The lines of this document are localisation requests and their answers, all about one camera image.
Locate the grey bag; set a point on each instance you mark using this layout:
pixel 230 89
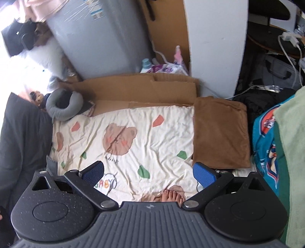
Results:
pixel 274 71

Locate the bear print bed sheet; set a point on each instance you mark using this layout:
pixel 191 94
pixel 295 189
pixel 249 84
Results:
pixel 147 147

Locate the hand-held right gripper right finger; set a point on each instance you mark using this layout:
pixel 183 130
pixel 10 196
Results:
pixel 203 173

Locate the white bottle teal cap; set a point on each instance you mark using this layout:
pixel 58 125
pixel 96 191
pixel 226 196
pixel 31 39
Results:
pixel 145 68

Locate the grey appliance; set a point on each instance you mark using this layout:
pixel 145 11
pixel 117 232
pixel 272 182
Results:
pixel 95 43

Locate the grey neck pillow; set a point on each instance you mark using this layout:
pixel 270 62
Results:
pixel 54 105

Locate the flattened cardboard box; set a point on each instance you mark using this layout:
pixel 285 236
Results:
pixel 143 90

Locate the blue-grey sweatshirt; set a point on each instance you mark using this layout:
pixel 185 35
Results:
pixel 51 167

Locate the white charger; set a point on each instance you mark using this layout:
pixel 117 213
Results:
pixel 292 38

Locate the dark grey garment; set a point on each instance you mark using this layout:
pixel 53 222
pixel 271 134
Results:
pixel 21 143

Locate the white fluffy cloth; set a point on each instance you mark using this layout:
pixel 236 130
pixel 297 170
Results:
pixel 47 57

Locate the black chair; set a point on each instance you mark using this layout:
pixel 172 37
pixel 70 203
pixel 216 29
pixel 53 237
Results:
pixel 269 9

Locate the brown printed t-shirt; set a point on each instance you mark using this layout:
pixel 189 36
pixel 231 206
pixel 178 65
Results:
pixel 219 133

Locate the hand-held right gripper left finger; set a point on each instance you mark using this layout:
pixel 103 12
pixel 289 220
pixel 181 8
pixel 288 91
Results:
pixel 94 173

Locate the pink bottle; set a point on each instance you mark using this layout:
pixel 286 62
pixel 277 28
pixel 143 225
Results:
pixel 178 56

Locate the round dark table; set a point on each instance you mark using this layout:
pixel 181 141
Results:
pixel 266 38

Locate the pink cloth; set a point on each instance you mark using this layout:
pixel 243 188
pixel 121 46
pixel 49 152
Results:
pixel 43 9

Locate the black handbag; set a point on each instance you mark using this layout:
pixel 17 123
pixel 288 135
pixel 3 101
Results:
pixel 16 38

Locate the black patterned bag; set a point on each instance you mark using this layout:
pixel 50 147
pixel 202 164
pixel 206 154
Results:
pixel 259 105

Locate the black cloth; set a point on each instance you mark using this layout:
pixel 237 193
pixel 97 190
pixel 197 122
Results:
pixel 87 108

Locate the person's foot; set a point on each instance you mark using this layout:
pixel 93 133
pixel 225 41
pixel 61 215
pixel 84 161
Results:
pixel 171 198

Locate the brown plush toy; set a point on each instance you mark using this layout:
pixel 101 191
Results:
pixel 37 97

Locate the green towel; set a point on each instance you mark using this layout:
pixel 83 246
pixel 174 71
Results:
pixel 293 155

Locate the teal printed cloth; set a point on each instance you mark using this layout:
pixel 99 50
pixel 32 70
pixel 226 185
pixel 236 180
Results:
pixel 264 143

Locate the tall cardboard panel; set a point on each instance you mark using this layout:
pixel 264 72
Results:
pixel 171 28

